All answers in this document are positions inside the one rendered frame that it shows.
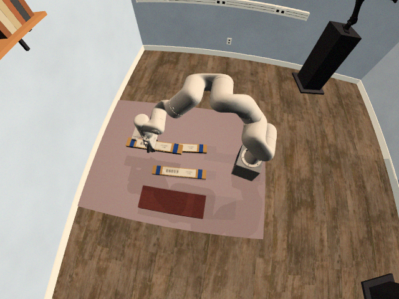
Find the cream label strip with blue and orange bands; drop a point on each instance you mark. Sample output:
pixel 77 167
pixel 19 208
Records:
pixel 179 172
pixel 159 146
pixel 193 148

